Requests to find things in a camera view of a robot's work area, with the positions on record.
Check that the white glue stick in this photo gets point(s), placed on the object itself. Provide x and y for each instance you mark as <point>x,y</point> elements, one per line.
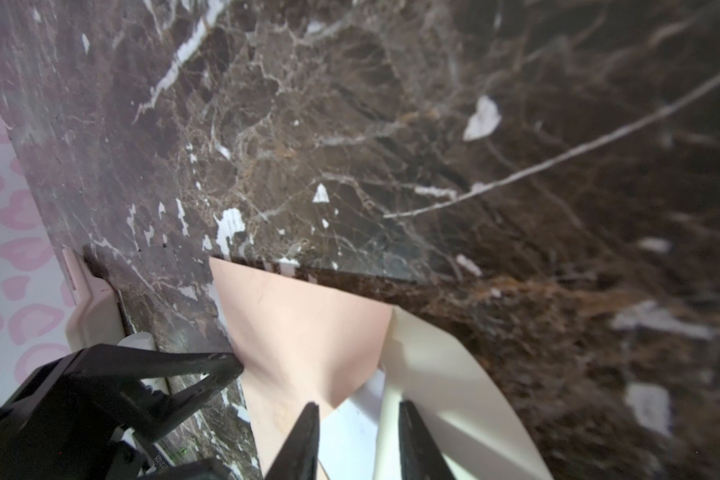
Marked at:
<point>144,342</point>

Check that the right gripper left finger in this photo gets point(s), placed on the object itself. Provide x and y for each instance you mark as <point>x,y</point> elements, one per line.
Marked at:
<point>298,456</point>

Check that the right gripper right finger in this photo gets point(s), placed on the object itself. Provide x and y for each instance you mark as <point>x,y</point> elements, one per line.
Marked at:
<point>420,457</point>

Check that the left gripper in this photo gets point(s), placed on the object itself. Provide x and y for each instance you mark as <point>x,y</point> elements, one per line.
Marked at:
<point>49,429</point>

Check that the pink calculator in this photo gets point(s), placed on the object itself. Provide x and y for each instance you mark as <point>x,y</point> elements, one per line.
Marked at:
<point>96,317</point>

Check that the pink envelope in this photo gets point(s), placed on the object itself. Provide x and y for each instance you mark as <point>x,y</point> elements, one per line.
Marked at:
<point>301,342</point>

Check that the white letter paper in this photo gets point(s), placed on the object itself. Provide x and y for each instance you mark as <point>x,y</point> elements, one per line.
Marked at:
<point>348,436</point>

